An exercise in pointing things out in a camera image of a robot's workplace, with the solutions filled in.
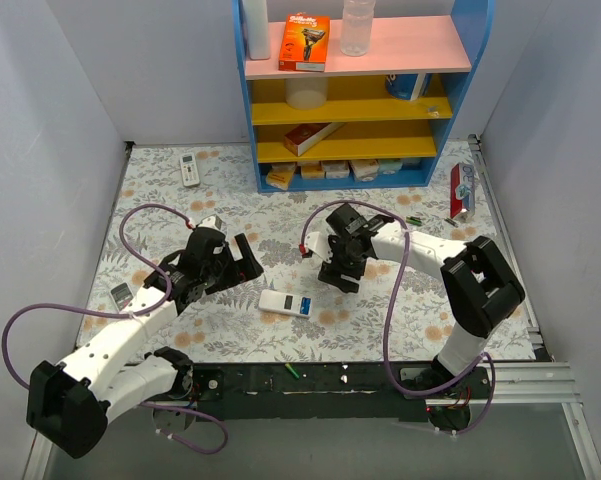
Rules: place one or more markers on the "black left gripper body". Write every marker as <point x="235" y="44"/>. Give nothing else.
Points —
<point x="228" y="267"/>

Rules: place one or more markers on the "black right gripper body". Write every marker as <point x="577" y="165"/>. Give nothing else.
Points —
<point x="338" y="273"/>

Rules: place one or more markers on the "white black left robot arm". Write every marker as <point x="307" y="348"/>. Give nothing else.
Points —
<point x="72" y="402"/>

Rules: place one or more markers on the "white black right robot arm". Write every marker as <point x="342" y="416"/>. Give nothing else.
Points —
<point x="480" y="284"/>

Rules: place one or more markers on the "grey calculator remote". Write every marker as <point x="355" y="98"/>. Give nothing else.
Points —
<point x="121" y="295"/>

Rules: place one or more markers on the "white air conditioner remote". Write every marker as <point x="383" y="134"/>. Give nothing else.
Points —
<point x="189" y="171"/>

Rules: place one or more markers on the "yellow red small box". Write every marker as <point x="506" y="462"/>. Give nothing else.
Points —
<point x="280" y="176"/>

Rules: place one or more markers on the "tissue pack green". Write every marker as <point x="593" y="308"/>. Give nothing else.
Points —
<point x="389" y="166"/>

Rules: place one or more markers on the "black battery near box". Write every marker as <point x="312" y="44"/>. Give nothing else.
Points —
<point x="451" y="222"/>

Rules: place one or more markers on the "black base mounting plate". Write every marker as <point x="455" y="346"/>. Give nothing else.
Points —
<point x="258" y="391"/>

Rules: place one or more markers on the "blue shelf unit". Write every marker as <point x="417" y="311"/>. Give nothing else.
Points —
<point x="377" y="125"/>

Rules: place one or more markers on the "red toothpaste box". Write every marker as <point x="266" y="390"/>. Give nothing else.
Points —
<point x="462" y="192"/>

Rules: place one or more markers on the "white translucent cup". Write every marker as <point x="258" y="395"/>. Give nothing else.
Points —
<point x="306" y="93"/>

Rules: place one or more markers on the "orange razor box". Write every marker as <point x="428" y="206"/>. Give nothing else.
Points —
<point x="305" y="43"/>

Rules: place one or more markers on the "clear plastic bottle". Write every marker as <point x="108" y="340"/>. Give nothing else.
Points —
<point x="356" y="27"/>

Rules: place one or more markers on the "white bottle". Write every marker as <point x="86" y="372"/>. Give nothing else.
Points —
<point x="257" y="29"/>

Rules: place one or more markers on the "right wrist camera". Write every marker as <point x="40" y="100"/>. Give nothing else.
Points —
<point x="316" y="243"/>

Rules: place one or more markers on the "aluminium frame rail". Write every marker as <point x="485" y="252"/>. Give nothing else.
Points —
<point x="534" y="383"/>

